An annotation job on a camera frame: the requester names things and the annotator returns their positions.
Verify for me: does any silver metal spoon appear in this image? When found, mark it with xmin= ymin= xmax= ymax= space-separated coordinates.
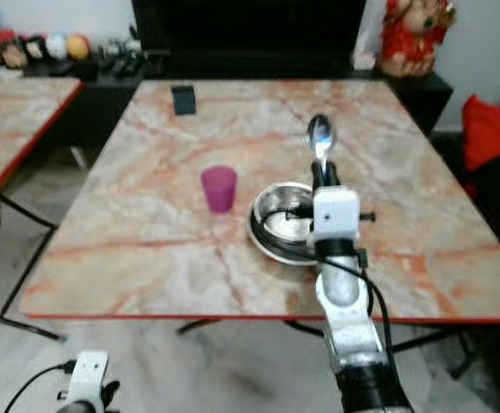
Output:
xmin=306 ymin=114 xmax=336 ymax=170

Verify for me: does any stainless steel bowl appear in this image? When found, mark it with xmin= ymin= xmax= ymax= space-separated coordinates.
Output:
xmin=246 ymin=181 xmax=319 ymax=266

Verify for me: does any purple plastic cup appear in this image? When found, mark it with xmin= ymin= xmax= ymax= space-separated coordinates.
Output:
xmin=200 ymin=165 xmax=239 ymax=214

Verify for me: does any small pink white box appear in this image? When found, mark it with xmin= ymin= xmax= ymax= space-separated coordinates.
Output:
xmin=352 ymin=52 xmax=377 ymax=71

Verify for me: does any small black flat box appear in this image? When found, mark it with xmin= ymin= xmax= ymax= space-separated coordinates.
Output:
xmin=170 ymin=85 xmax=198 ymax=117

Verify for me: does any red and gold figurine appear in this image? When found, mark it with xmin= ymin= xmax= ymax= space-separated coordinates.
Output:
xmin=378 ymin=0 xmax=458 ymax=79

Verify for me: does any black television screen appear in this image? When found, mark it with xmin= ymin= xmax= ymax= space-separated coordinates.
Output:
xmin=130 ymin=0 xmax=368 ymax=58

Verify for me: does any red cushion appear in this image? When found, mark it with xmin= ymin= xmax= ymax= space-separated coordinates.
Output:
xmin=460 ymin=94 xmax=500 ymax=174

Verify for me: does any dark seat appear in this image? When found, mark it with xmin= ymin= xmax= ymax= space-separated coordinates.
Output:
xmin=463 ymin=151 xmax=500 ymax=276

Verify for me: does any black low television cabinet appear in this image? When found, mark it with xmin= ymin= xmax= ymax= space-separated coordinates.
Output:
xmin=24 ymin=50 xmax=454 ymax=156

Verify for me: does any black clutter of gadgets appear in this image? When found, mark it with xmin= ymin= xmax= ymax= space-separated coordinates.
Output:
xmin=93 ymin=36 xmax=145 ymax=80

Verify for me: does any white ball ornament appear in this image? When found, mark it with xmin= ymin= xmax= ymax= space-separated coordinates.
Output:
xmin=46 ymin=34 xmax=68 ymax=60

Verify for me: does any orange ball ornament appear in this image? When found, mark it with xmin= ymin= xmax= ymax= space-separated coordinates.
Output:
xmin=66 ymin=34 xmax=90 ymax=61

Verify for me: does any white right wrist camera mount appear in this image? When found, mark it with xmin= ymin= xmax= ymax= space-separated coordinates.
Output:
xmin=311 ymin=187 xmax=362 ymax=244

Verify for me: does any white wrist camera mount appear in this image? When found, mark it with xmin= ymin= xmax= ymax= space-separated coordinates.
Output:
xmin=66 ymin=349 xmax=111 ymax=413
xmin=311 ymin=187 xmax=362 ymax=244

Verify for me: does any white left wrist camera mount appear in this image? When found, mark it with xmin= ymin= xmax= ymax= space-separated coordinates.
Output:
xmin=66 ymin=349 xmax=111 ymax=413

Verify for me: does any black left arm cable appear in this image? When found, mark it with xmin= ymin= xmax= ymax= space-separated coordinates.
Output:
xmin=3 ymin=361 xmax=78 ymax=413

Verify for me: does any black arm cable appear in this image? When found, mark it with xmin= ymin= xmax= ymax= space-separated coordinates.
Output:
xmin=282 ymin=203 xmax=398 ymax=362
xmin=3 ymin=361 xmax=78 ymax=413

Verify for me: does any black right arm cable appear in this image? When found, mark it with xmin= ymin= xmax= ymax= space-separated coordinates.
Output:
xmin=282 ymin=203 xmax=398 ymax=362

